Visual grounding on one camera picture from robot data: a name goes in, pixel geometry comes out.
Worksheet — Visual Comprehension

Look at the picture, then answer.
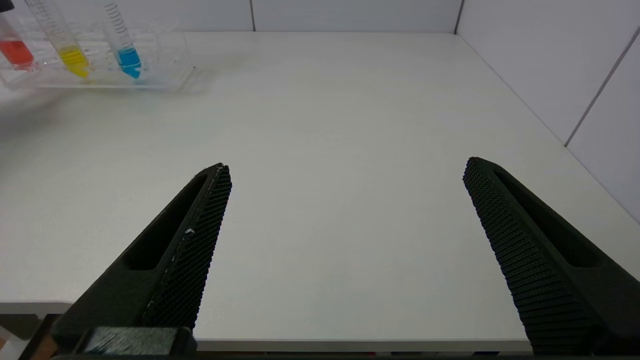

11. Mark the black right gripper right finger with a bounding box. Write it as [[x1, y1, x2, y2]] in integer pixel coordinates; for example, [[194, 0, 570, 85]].
[[462, 157, 640, 353]]

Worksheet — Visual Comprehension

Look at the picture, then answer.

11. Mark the clear acrylic test tube rack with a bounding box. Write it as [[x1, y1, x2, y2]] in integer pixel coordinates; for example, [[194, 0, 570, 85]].
[[0, 14, 196, 92]]

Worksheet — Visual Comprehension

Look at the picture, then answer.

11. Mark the test tube with blue pigment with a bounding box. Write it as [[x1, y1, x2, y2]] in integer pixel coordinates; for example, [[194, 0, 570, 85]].
[[102, 2, 144, 80]]

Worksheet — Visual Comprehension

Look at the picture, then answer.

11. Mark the test tube with yellow pigment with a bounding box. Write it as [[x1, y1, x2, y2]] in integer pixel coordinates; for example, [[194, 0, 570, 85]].
[[25, 0, 92, 80]]

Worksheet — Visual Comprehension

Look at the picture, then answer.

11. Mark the test tube with red pigment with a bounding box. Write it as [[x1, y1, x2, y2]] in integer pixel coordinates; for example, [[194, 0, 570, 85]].
[[0, 11, 36, 71]]

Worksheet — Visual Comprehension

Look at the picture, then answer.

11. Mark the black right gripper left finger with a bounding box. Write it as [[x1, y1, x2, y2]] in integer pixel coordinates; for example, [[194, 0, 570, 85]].
[[50, 163, 232, 351]]

